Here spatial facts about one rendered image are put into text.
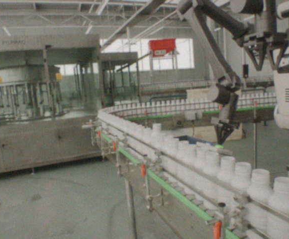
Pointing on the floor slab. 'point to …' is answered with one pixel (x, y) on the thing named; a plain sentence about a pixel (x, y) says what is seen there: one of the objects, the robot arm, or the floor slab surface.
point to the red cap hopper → (170, 43)
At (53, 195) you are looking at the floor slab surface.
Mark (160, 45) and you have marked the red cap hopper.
